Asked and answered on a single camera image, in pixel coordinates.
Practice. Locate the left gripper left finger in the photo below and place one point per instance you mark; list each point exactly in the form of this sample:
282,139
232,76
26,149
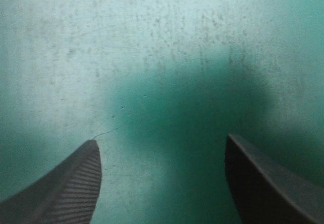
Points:
65,188

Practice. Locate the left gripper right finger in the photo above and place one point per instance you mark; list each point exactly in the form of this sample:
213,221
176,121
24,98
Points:
263,191

